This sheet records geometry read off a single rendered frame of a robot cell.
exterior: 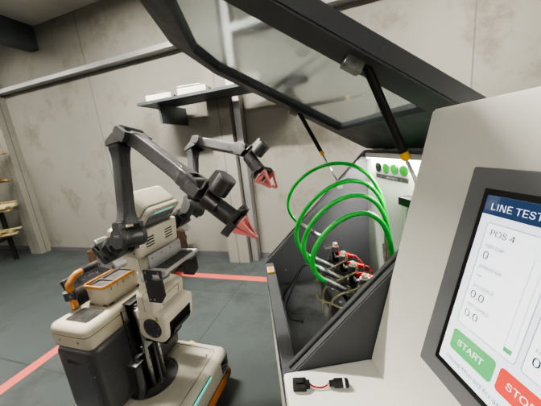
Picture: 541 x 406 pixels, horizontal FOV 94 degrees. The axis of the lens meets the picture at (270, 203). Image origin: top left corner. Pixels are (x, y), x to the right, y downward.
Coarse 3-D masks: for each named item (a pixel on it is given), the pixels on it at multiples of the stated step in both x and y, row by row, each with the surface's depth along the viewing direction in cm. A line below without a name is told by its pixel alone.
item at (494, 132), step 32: (512, 96) 35; (448, 128) 46; (480, 128) 40; (512, 128) 35; (448, 160) 45; (480, 160) 39; (512, 160) 34; (416, 192) 52; (448, 192) 44; (416, 224) 51; (448, 224) 43; (416, 256) 50; (416, 288) 49; (384, 320) 58; (416, 320) 48; (384, 352) 57; (416, 352) 47; (416, 384) 47
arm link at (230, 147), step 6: (192, 138) 140; (198, 138) 137; (204, 138) 138; (204, 144) 137; (210, 144) 133; (216, 144) 130; (222, 144) 127; (228, 144) 124; (234, 144) 120; (246, 144) 118; (216, 150) 132; (222, 150) 127; (228, 150) 123; (234, 150) 119
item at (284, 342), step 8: (272, 264) 123; (272, 280) 108; (272, 288) 102; (272, 296) 97; (280, 296) 96; (272, 304) 92; (280, 304) 91; (272, 312) 96; (280, 312) 87; (280, 320) 83; (280, 328) 80; (288, 328) 80; (280, 336) 76; (288, 336) 76; (280, 344) 73; (288, 344) 73; (280, 352) 70; (288, 352) 70; (280, 360) 68; (288, 360) 67; (280, 368) 79
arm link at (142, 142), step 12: (120, 132) 87; (132, 132) 88; (132, 144) 89; (144, 144) 87; (156, 144) 88; (144, 156) 87; (156, 156) 84; (168, 156) 83; (168, 168) 81; (180, 168) 79; (180, 180) 78; (192, 180) 76; (204, 180) 79
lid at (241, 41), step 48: (144, 0) 66; (192, 0) 58; (240, 0) 47; (288, 0) 43; (192, 48) 91; (240, 48) 74; (288, 48) 61; (336, 48) 48; (384, 48) 46; (288, 96) 101; (336, 96) 78; (432, 96) 50; (480, 96) 49; (384, 144) 102
